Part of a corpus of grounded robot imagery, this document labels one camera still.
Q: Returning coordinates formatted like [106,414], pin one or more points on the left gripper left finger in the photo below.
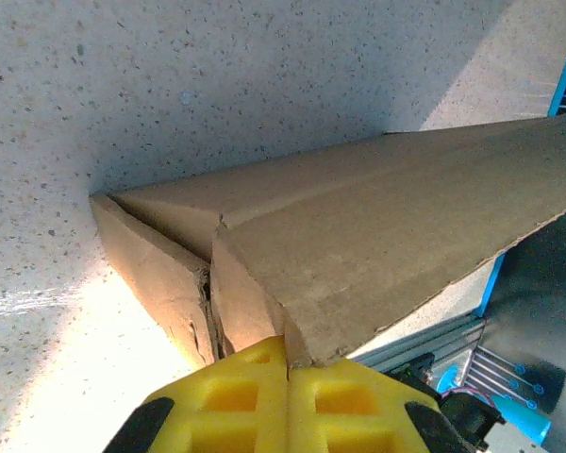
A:
[231,401]

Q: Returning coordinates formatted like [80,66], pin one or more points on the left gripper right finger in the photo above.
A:
[349,406]

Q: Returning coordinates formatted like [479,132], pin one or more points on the brown cardboard box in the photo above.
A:
[358,212]

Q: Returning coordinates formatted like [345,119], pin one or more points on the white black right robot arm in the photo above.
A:
[462,415]

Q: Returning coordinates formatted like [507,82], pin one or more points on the blue goblet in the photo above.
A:
[523,417]

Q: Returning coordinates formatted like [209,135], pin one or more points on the blue table edge trim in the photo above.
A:
[488,292]

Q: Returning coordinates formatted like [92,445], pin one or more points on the aluminium rail frame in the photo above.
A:
[420,342]

